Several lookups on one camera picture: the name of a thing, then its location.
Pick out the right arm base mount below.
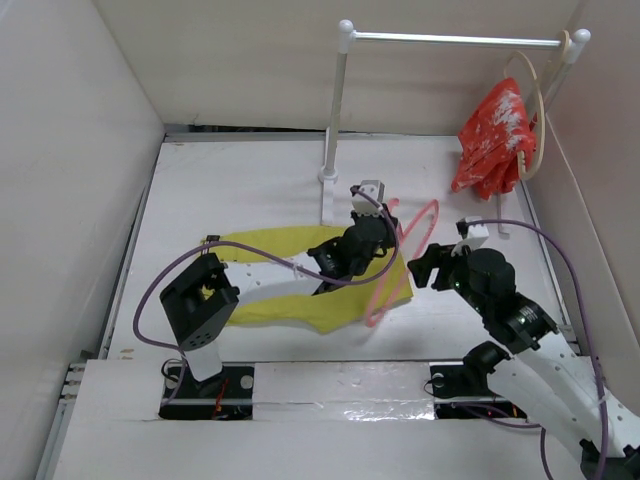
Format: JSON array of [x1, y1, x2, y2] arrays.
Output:
[[423, 341, 528, 424]]

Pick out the red patterned garment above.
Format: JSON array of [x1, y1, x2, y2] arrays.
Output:
[[451, 77, 537, 200]]

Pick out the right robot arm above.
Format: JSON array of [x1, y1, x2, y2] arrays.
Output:
[[408, 244, 639, 479]]

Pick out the silver tape strip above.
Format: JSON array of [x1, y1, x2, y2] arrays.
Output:
[[252, 361, 435, 422]]

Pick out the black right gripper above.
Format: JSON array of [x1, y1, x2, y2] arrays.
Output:
[[407, 238, 490, 315]]

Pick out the beige wooden hanger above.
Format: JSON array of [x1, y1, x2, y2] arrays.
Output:
[[503, 30, 571, 181]]

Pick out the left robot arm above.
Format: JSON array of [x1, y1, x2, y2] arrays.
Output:
[[160, 212, 398, 397]]

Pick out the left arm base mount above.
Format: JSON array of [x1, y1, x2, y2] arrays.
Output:
[[159, 361, 255, 421]]

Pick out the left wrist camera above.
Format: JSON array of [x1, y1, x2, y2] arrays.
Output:
[[352, 180, 385, 217]]

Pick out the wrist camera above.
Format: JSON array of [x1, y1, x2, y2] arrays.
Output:
[[454, 216, 489, 254], [352, 180, 385, 217]]

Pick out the white clothes rack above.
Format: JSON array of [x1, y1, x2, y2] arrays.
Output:
[[318, 19, 591, 226]]

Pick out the pink plastic hanger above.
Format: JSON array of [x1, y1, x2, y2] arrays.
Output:
[[364, 199, 440, 328]]

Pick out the yellow trousers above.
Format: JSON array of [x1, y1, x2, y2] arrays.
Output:
[[220, 226, 413, 334]]

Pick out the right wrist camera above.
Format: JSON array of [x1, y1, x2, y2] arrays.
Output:
[[454, 216, 489, 254]]

